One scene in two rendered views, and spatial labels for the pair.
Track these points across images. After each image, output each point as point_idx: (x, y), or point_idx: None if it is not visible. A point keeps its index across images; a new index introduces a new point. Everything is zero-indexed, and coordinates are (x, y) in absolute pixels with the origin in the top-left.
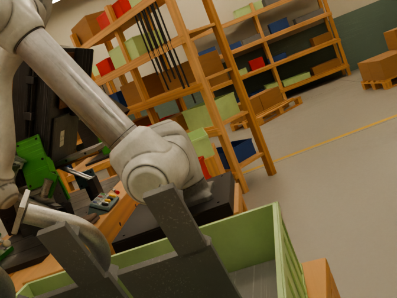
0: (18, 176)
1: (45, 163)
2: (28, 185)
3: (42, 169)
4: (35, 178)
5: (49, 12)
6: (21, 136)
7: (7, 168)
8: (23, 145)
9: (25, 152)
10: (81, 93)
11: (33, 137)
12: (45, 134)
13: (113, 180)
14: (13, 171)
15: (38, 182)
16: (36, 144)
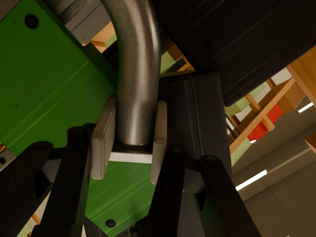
0: (177, 17)
1: (21, 151)
2: (46, 21)
3: (17, 124)
4: (27, 73)
5: None
6: (181, 205)
7: None
8: (154, 185)
9: (133, 162)
10: None
11: (121, 225)
12: (96, 229)
13: (87, 27)
14: (125, 82)
15: (1, 59)
16: (99, 205)
